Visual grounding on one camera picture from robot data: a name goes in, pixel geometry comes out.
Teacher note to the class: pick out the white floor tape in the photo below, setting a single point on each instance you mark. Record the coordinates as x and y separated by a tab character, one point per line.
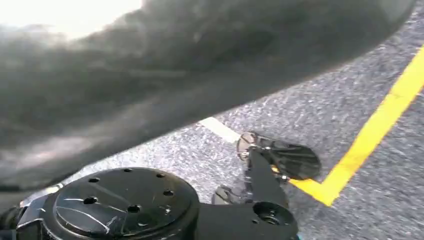
220	130

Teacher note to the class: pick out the black left robot leg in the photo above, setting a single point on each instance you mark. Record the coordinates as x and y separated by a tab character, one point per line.
132	205

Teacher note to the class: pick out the yellow floor tape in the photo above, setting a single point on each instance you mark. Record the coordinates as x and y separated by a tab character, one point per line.
381	126

